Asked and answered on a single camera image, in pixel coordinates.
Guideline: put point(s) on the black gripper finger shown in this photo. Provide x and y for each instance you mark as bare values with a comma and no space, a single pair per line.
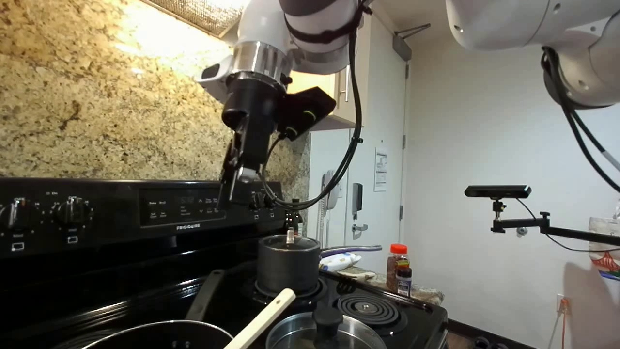
247,186
227,177

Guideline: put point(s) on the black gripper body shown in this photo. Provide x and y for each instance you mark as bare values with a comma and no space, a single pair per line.
249,107

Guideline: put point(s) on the wooden spoon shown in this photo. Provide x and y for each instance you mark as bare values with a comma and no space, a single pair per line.
264,316

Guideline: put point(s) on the small dark saucepan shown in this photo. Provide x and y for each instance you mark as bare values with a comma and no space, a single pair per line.
287,268

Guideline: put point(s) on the light wooden cabinet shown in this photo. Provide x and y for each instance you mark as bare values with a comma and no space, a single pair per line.
342,115

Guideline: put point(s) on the black door keypad lock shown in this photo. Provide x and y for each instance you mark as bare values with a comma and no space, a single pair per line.
357,196

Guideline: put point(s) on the white tube item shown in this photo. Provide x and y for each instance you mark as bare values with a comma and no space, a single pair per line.
340,262

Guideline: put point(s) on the covered black coil burner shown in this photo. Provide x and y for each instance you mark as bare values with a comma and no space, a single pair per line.
311,297

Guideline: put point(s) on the white paper notice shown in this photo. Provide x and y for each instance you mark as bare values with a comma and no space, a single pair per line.
380,171

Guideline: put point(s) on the black electric stove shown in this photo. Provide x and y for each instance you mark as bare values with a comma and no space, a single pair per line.
117,272

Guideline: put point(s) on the grey door closer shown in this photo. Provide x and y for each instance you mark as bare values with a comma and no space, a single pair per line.
404,39

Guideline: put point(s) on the bare black coil burner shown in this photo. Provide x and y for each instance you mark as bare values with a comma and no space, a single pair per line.
369,310

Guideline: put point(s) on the red cap spice bottle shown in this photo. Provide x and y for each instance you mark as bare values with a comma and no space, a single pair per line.
400,272

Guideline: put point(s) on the white draped object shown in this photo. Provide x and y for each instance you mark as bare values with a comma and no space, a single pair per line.
592,310

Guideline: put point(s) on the clear plastic bag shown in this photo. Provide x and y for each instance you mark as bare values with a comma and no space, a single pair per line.
607,252

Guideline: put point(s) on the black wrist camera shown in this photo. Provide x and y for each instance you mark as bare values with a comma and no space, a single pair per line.
307,109

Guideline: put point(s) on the white wall phone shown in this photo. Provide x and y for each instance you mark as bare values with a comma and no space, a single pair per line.
332,194

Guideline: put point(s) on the black exterior camera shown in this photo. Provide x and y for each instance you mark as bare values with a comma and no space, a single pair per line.
497,192

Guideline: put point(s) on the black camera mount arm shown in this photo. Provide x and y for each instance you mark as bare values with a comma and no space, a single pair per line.
516,223

